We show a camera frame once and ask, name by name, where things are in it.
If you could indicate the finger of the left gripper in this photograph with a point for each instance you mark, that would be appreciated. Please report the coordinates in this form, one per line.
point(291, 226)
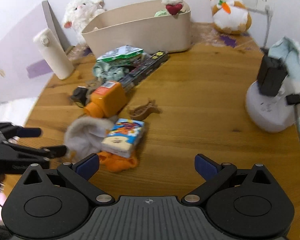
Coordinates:
point(49, 152)
point(9, 131)

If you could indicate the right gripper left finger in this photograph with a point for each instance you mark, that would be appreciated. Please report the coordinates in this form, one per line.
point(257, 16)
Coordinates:
point(76, 177)

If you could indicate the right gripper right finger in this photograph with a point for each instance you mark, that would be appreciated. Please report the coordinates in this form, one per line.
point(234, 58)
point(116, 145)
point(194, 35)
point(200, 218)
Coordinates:
point(215, 176)

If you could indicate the orange sock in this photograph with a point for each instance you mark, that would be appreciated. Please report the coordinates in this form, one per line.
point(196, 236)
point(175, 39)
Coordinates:
point(115, 163)

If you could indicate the cartoon tissue pack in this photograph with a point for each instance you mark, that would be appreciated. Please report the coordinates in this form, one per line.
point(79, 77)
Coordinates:
point(123, 137)

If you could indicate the orange bottle with label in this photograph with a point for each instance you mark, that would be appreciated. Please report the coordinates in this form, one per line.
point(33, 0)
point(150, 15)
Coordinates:
point(106, 101)

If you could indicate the brown hair claw clip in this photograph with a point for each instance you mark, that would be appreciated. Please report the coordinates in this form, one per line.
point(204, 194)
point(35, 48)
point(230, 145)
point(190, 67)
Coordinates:
point(140, 113)

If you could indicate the light green snack bag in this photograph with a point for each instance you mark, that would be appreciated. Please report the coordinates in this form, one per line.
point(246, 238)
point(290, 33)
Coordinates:
point(161, 13)

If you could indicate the small white plush red heart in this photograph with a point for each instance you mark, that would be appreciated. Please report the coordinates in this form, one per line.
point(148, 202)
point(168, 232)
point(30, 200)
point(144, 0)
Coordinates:
point(173, 7)

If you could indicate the grey hair claw clip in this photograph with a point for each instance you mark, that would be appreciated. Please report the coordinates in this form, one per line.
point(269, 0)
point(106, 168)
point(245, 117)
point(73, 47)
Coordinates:
point(93, 85)

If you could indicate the white round power strip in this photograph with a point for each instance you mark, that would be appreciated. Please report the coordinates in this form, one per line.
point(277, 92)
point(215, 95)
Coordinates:
point(271, 114)

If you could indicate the white thermos bottle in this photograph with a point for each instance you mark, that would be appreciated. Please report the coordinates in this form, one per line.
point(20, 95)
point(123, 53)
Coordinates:
point(53, 53)

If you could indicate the green plaid scrunchie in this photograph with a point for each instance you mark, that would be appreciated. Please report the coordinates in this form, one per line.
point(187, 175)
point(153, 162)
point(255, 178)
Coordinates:
point(104, 71)

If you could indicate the black power adapter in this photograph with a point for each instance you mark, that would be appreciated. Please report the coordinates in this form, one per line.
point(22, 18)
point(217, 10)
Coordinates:
point(271, 74)

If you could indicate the black long toothpaste box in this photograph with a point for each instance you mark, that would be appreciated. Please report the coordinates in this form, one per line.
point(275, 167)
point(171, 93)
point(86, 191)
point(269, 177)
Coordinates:
point(146, 68)

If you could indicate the light blue folded cloth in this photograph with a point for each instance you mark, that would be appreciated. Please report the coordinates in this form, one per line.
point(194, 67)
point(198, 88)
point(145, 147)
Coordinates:
point(288, 50)

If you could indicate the green white snack packet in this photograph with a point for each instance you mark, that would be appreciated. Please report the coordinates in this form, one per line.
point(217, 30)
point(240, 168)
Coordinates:
point(121, 54)

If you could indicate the white plush lamb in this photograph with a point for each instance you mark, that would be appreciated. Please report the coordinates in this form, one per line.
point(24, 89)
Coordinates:
point(79, 13)

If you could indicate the orange hamster plush with carrot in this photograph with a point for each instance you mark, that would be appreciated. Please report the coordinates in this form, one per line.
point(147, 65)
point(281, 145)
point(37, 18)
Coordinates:
point(230, 16)

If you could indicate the beige plastic storage bin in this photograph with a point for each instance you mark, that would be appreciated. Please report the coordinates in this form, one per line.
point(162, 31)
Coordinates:
point(136, 25)

